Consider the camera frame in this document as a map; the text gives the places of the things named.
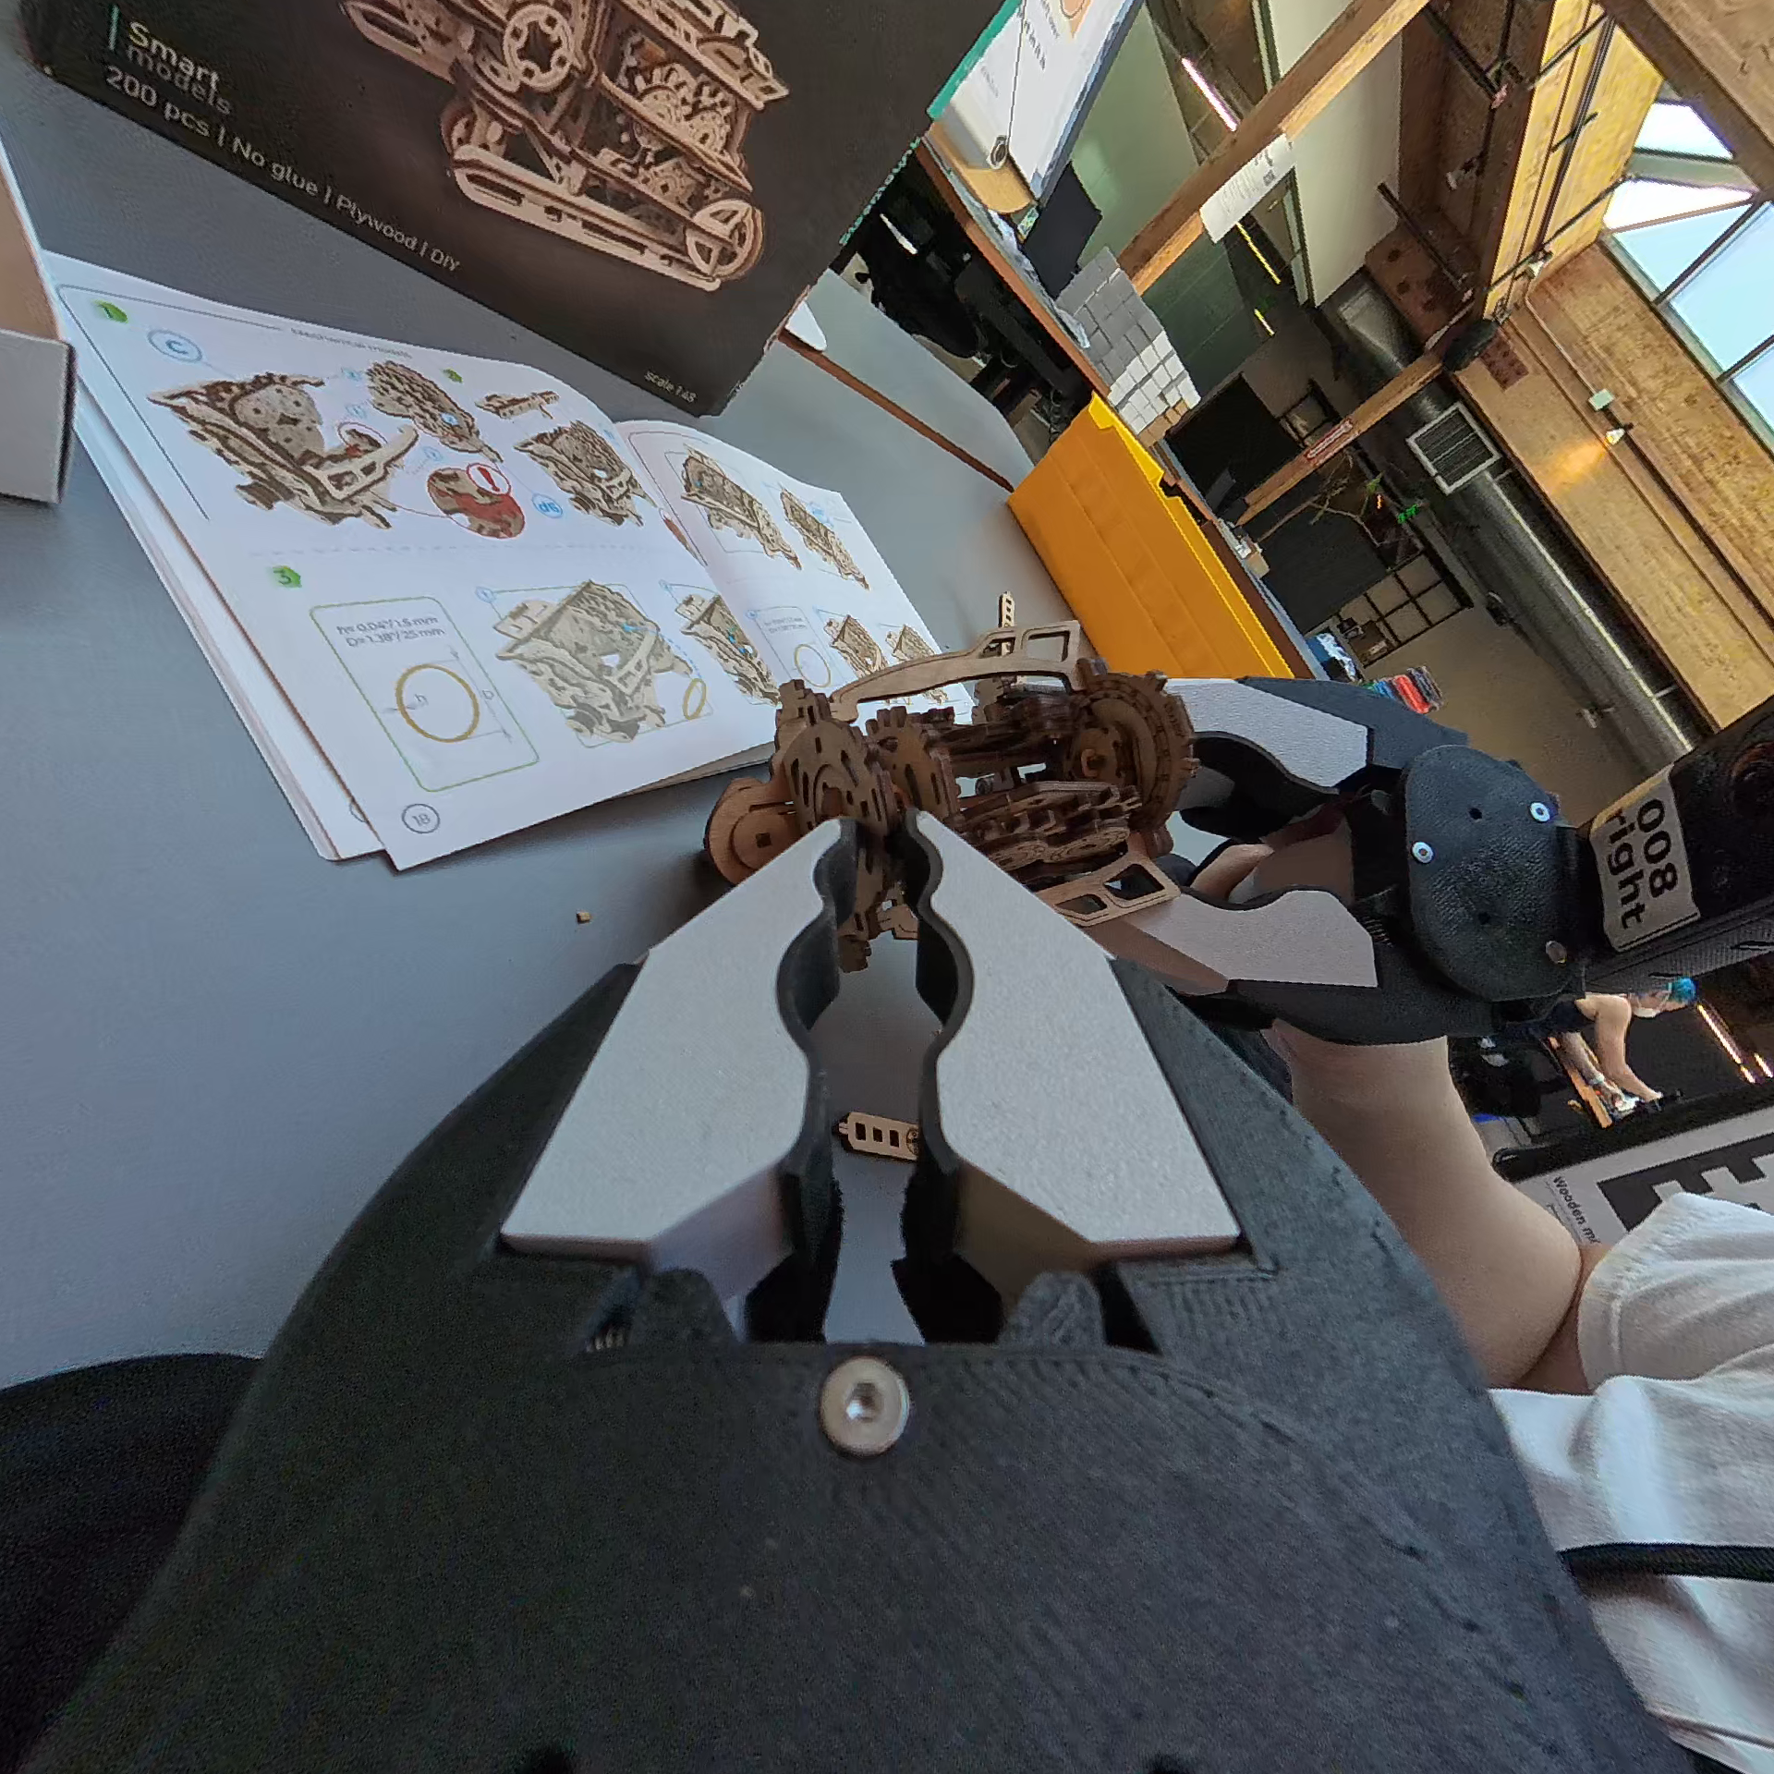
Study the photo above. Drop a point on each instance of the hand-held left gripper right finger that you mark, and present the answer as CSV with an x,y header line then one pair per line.
x,y
1082,1094

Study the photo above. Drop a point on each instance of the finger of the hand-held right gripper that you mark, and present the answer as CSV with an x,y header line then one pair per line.
x,y
1288,736
1277,943

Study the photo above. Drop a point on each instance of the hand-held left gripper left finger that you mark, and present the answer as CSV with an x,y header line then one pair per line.
x,y
665,1094

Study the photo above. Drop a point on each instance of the wooden mechanical model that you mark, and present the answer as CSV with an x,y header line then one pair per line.
x,y
1055,776

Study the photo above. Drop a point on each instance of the wooden gear cluster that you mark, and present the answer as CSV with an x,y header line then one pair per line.
x,y
833,776

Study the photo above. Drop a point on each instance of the person's right forearm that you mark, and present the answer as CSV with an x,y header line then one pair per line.
x,y
1429,1207

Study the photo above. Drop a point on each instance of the grey desk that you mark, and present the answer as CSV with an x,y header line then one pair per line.
x,y
208,1041

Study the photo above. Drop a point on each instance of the person's right hand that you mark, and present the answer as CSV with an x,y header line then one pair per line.
x,y
1228,873

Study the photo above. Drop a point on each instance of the small perforated wooden piece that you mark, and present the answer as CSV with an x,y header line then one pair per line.
x,y
877,1136

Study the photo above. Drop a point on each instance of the yellow plastic bin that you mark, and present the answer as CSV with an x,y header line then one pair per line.
x,y
1137,554

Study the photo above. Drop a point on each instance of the black white marker sheet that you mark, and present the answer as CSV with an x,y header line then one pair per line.
x,y
1662,1179

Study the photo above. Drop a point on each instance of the stack of grey boxes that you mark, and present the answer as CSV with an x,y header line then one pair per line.
x,y
1130,340

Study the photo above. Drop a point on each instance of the person's white shirt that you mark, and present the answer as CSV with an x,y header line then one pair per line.
x,y
1662,1387

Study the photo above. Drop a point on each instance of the open instruction booklet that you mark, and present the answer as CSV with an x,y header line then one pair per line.
x,y
416,582

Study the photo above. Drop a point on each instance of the large window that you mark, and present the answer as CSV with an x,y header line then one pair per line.
x,y
1705,236

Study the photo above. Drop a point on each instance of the black model kit box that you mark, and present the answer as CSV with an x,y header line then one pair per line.
x,y
861,181

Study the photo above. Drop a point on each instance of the dark cloth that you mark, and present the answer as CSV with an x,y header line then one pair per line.
x,y
83,1526

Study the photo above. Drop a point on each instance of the white cardboard tray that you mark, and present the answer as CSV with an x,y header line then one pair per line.
x,y
29,402

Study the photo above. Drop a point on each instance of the metal duct pipe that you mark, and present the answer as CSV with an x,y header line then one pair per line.
x,y
1525,541

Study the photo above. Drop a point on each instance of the wall vent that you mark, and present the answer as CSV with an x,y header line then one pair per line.
x,y
1451,447

